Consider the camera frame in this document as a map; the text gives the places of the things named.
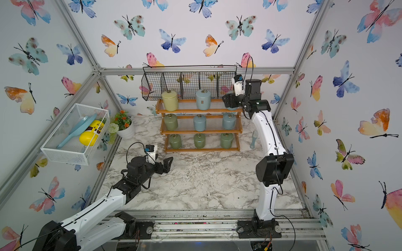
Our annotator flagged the yellow tea canister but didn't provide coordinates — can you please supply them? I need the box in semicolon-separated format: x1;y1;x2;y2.
162;90;179;111

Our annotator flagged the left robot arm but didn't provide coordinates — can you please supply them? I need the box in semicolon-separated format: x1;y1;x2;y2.
33;156;173;251

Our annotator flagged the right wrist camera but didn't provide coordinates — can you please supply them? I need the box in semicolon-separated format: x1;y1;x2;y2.
232;74;245;96

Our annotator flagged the teal dustpan scoop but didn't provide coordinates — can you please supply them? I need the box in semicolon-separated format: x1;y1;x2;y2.
57;114;97;149

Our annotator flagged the yellow toy bottle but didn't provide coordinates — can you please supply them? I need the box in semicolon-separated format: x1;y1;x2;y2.
79;120;104;146

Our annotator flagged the light blue brush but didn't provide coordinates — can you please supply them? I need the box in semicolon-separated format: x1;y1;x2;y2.
250;130;259;149

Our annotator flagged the green canister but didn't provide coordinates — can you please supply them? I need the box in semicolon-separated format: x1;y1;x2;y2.
220;132;234;149
169;134;182;150
193;133;206;149
164;114;179;131

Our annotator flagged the potted flower plant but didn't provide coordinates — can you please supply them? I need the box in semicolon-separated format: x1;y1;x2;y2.
108;110;135;140

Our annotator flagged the white wire basket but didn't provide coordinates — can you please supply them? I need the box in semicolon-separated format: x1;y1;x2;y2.
40;103;110;165

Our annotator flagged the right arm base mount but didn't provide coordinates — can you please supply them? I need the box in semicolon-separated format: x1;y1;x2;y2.
236;218;282;238

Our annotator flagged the light blue canister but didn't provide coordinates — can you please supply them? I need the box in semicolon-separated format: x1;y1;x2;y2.
196;89;211;110

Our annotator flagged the black wire basket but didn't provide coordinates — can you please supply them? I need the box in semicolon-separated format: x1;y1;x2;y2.
140;65;238;101

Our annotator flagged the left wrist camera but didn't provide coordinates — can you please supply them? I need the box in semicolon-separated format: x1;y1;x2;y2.
145;144;158;164

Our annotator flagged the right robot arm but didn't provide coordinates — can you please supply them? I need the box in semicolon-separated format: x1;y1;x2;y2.
222;74;294;221

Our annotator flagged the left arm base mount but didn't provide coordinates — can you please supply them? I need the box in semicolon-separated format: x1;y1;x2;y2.
114;211;155;241

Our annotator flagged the wooden three-tier shelf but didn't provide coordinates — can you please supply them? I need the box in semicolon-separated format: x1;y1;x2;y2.
156;99;243;153

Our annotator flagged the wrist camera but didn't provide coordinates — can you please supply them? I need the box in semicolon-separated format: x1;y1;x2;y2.
232;74;245;96
145;144;158;164

